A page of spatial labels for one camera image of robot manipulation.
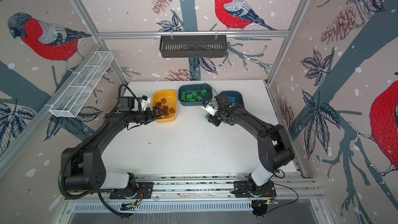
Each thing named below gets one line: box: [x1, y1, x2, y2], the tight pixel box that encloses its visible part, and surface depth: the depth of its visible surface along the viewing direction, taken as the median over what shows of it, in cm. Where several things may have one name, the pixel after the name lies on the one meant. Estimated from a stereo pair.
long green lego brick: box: [180, 91, 189, 102], surface depth 113 cm
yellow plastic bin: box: [152, 89, 178, 124], surface depth 109 cm
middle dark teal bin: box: [178, 84, 213, 107], surface depth 114 cm
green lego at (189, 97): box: [186, 93, 194, 102], surface depth 112 cm
